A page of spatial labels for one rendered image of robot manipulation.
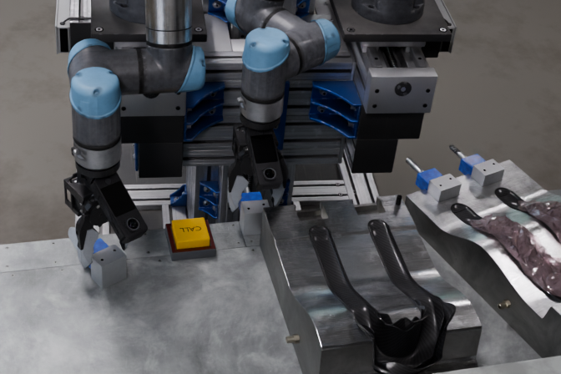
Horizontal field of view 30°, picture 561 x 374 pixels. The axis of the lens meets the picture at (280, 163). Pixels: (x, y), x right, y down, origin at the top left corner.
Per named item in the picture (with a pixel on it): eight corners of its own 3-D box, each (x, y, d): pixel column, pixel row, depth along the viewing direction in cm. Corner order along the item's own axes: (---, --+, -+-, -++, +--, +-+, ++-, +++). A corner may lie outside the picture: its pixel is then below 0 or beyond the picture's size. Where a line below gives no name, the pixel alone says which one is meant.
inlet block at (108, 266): (62, 247, 187) (60, 224, 184) (86, 236, 190) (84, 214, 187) (102, 290, 180) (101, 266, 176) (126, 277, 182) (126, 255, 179)
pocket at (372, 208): (348, 214, 193) (351, 199, 190) (375, 211, 194) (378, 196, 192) (355, 230, 189) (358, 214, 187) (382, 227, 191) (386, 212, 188)
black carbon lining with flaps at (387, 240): (302, 235, 185) (308, 194, 179) (388, 226, 188) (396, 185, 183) (361, 387, 158) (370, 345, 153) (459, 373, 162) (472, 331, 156)
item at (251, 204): (229, 191, 203) (231, 169, 200) (255, 189, 205) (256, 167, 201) (243, 235, 193) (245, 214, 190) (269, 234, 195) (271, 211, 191)
